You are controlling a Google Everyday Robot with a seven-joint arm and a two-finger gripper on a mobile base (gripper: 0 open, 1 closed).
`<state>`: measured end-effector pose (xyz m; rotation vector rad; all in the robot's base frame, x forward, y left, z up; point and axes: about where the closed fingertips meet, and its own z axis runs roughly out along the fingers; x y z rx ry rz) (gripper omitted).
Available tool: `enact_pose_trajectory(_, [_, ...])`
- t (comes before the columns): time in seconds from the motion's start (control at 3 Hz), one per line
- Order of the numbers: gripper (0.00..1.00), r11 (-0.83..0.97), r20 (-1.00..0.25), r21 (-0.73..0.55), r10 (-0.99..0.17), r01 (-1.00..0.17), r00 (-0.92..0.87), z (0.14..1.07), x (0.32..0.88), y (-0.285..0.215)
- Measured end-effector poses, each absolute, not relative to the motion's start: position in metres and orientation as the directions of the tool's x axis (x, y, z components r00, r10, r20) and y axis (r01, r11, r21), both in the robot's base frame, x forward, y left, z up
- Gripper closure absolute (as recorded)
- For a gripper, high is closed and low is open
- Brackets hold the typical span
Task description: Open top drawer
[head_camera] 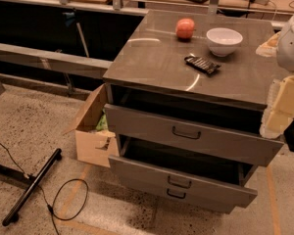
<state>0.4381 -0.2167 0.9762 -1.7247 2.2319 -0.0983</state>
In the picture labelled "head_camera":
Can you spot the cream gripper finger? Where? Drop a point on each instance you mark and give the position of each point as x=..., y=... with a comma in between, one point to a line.
x=268, y=48
x=279, y=113

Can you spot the grey top drawer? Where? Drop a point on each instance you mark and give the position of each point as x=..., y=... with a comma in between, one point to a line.
x=192, y=136

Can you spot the grey drawer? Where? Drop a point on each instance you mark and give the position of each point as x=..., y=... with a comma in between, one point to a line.
x=210, y=177
x=177, y=195
x=192, y=136

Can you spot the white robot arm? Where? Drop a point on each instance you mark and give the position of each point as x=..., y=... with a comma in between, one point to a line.
x=285, y=47

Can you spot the grey metal drawer cabinet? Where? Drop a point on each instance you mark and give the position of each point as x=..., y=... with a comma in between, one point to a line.
x=150, y=74

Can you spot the grey middle drawer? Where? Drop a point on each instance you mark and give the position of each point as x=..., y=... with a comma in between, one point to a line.
x=210, y=177

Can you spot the grey bottom drawer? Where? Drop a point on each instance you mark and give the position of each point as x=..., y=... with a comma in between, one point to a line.
x=177, y=195

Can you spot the white bowl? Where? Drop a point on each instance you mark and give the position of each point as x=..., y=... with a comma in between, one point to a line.
x=223, y=41

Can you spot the black striped snack bag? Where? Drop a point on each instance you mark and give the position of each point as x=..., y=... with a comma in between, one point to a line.
x=201, y=64

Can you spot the red apple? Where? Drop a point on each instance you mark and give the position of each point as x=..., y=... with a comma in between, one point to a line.
x=184, y=28

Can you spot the green bag in box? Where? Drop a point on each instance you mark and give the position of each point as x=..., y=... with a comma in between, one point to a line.
x=102, y=123

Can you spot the cardboard box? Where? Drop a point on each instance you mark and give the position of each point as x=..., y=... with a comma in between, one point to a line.
x=92, y=146

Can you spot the black stand leg bar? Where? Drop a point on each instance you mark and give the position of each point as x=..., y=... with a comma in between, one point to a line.
x=13, y=215

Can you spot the grey metal rail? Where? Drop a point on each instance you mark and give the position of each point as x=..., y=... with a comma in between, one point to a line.
x=53, y=61

